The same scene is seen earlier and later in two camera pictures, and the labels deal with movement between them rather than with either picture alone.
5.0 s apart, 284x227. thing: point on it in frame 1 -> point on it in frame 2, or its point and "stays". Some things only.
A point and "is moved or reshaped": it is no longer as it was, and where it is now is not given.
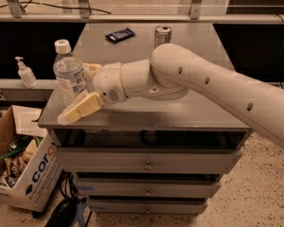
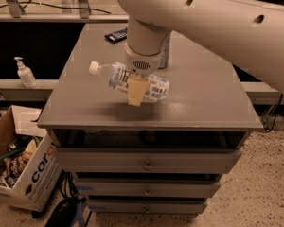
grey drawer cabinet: x=158 y=152 stays
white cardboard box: x=36 y=185 stays
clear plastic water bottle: x=69 y=71 is moved or reshaped
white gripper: x=108 y=81 -> x=144 y=62
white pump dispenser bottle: x=26 y=74 stays
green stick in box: x=8 y=154 stays
